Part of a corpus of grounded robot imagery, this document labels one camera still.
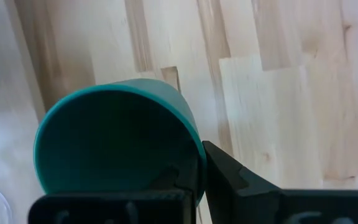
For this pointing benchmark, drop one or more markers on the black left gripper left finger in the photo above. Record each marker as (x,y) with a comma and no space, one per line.
(110,208)

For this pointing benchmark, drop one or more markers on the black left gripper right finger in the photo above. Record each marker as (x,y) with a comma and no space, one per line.
(259,202)

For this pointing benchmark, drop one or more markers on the green plastic cup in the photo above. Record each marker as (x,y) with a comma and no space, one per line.
(120,140)

